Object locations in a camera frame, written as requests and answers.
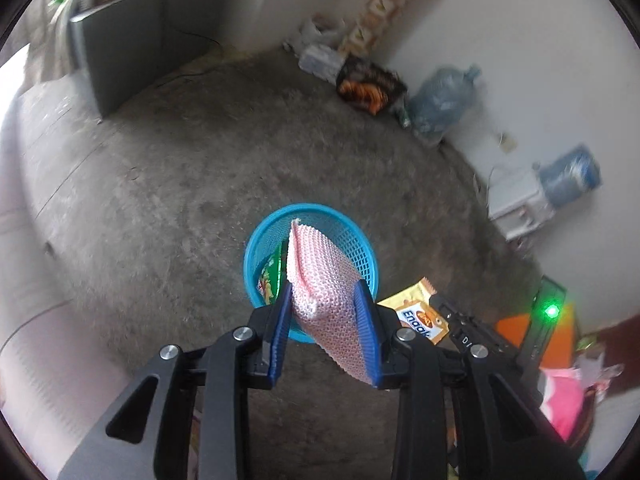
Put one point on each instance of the patterned cardboard strip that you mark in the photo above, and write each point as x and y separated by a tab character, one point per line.
387	10

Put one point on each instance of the white water dispenser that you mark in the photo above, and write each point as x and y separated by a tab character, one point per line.
517	205

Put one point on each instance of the green snack bag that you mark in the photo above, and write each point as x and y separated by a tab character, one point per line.
270	280

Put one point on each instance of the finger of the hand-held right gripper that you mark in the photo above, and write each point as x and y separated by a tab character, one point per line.
460	322

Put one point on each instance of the blue water jug with label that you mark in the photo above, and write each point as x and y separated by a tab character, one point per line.
570	175

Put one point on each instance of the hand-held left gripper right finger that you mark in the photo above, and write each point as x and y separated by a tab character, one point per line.
367	337

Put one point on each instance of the large blue water jug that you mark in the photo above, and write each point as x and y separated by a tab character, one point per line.
442	100

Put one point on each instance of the grey cabinet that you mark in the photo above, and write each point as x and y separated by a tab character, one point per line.
130	45

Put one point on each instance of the pink plastic bag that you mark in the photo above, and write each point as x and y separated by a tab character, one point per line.
565	400

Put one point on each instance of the wall socket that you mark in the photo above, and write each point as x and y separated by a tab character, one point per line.
510	144

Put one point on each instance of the yellow snack packet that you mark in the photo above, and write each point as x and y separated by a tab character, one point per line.
412	310

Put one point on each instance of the orange paper bag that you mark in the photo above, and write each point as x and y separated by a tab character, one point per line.
515	335

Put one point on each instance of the orange black snack bag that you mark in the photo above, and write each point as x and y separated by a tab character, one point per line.
372	85

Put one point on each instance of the crumpled clear plastic bag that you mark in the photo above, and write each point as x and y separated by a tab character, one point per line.
320	47

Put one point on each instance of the pink knitted sponge cloth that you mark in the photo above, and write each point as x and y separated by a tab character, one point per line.
320	300

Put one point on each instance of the blue mesh basket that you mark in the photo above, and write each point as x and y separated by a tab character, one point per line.
340	240

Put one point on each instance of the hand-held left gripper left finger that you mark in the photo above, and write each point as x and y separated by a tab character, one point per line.
279	332

